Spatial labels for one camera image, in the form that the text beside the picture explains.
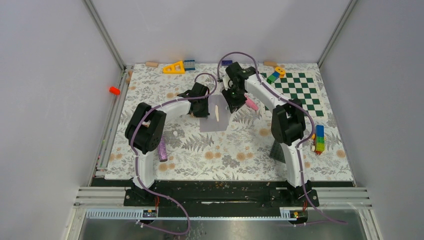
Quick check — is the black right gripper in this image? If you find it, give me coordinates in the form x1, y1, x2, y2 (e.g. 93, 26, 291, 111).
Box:
221, 85, 247, 114

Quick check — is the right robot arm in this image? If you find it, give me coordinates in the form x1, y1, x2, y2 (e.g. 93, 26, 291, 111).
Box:
221, 62, 307, 206

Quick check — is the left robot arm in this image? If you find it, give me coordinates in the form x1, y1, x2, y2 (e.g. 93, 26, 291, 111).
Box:
124, 82, 211, 206

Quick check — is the pink microphone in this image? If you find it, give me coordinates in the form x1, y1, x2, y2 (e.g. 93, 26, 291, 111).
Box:
244, 94, 259, 111

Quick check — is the floral patterned table mat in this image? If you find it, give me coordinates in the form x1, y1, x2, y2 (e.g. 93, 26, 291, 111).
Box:
104, 63, 354, 182

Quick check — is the purple flat toy brick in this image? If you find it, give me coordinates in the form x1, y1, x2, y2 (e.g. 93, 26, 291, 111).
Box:
221, 60, 233, 66

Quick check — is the grey and blue brick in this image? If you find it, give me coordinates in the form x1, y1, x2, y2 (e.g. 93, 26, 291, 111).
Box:
183, 59, 196, 71

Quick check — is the yellow triangle shape toy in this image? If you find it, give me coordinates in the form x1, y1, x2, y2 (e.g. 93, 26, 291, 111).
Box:
162, 60, 185, 75

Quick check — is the green blue toy brick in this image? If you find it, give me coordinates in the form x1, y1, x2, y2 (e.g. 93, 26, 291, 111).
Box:
266, 71, 280, 85

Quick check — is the wooden block back right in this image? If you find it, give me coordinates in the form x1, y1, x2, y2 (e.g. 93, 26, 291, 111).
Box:
263, 61, 279, 68

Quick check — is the purple glitter microphone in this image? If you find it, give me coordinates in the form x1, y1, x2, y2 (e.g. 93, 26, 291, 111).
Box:
157, 135, 168, 163

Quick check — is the dark grey studded baseplate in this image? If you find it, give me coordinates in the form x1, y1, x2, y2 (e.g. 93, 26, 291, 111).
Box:
269, 140, 286, 164

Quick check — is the light wooden block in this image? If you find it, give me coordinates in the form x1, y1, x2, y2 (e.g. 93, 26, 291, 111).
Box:
145, 61, 159, 68

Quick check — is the green white chessboard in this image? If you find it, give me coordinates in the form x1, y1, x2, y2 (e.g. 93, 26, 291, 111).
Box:
270, 71, 327, 119

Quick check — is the red plastic cylinder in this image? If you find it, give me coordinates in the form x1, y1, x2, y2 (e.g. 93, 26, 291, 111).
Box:
109, 86, 121, 96

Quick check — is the multicolour brick stack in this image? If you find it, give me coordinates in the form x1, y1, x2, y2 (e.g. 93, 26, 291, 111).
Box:
310, 124, 326, 155

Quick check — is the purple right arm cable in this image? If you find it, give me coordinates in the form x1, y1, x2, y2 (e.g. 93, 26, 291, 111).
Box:
216, 51, 349, 228

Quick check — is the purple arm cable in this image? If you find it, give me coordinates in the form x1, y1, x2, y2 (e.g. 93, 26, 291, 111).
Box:
129, 72, 219, 235
216, 51, 349, 228

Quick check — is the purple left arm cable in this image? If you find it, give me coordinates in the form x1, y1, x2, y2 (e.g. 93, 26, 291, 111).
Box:
129, 72, 219, 235

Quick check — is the orange yellow ring toy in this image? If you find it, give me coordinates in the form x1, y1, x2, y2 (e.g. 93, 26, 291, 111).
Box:
274, 66, 286, 78

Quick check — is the wooden block by rail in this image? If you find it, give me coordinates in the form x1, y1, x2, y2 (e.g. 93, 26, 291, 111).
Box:
125, 70, 133, 84

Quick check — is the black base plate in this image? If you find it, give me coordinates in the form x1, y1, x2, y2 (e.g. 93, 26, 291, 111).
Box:
77, 179, 354, 218

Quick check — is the aluminium side rail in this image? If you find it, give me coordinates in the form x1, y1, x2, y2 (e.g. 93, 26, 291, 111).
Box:
94, 65, 134, 170

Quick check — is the white perforated cable tray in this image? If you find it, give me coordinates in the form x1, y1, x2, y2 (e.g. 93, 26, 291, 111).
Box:
85, 207, 299, 222

